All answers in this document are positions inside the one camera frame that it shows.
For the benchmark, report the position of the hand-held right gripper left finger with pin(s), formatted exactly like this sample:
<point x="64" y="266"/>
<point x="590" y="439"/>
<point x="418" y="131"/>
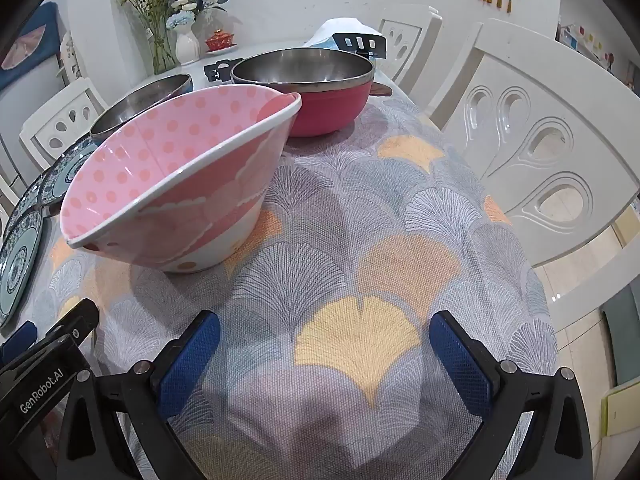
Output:
<point x="187" y="365"/>

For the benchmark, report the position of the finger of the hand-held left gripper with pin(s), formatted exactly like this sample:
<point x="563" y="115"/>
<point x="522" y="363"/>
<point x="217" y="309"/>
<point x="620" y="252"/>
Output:
<point x="17" y="342"/>
<point x="80" y="317"/>

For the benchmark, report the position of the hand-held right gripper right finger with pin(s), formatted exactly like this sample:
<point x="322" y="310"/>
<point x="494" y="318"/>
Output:
<point x="462" y="365"/>

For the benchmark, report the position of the pink polka dot bowl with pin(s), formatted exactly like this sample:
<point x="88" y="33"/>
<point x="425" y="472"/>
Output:
<point x="170" y="160"/>

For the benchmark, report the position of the blue steel bowl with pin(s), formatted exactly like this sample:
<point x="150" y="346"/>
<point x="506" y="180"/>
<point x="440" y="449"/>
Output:
<point x="145" y="100"/>

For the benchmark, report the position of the red steel bowl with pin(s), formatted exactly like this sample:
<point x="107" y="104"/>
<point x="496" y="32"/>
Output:
<point x="325" y="110"/>

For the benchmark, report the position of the grey green panel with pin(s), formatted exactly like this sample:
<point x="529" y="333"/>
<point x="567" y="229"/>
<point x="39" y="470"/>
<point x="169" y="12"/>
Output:
<point x="625" y="335"/>

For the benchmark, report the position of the fan patterned tablecloth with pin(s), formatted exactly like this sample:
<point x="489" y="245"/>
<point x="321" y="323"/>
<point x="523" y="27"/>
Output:
<point x="350" y="240"/>

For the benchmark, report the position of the pale yellow box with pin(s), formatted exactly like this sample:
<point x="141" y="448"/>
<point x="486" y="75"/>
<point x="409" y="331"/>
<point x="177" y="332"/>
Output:
<point x="625" y="410"/>

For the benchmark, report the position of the white dining chair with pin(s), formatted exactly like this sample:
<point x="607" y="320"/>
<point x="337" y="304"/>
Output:
<point x="420" y="40"/>
<point x="50" y="110"/>
<point x="530" y="85"/>

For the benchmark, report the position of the white carved rack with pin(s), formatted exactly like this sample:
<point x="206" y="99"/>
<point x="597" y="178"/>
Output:
<point x="70" y="57"/>

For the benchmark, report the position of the blue fridge cover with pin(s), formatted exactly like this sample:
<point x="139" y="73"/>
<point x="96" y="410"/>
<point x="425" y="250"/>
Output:
<point x="30" y="35"/>

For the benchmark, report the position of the red lidded tea cup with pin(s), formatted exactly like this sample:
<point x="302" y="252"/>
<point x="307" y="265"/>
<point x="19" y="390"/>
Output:
<point x="219" y="41"/>

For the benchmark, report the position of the blue artificial flowers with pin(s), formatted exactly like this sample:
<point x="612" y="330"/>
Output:
<point x="192" y="0"/>

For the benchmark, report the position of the black stand with wooden base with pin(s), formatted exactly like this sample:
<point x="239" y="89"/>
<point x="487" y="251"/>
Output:
<point x="350" y="42"/>

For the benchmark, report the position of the blue tissue box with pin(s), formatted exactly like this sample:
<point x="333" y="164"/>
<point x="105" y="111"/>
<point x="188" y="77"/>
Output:
<point x="340" y="27"/>

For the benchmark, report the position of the black plastic bracket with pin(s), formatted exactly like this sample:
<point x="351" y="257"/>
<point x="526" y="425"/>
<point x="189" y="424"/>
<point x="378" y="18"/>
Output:
<point x="217" y="71"/>

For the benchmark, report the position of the colourful wall notes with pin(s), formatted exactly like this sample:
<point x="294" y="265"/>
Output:
<point x="585" y="42"/>

